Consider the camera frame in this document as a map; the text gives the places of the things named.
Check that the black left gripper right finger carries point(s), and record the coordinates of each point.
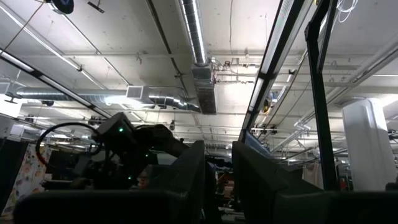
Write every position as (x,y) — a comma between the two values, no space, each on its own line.
(280,205)

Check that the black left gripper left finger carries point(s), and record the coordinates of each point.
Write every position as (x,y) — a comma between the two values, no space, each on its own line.
(124,208)

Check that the floral cloth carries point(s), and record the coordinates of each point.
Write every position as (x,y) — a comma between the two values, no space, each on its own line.
(28,177)

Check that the white column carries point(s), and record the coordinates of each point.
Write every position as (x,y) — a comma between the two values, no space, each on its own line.
(367,146)

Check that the black partition panel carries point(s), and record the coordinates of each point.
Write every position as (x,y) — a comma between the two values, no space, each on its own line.
(11,174)

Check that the black round ceiling fixture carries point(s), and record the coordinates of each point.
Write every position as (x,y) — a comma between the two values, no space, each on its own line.
(62,5)

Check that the silver horizontal air duct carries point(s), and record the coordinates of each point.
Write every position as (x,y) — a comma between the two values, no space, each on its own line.
(164,101)

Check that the black frame post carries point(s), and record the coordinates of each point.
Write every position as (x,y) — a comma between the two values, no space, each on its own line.
(320,124)

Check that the silver rectangular air duct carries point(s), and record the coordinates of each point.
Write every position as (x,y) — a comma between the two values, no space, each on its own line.
(205,93)

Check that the silver spiral air duct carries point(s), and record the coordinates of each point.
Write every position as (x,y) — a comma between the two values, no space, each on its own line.
(194,31)

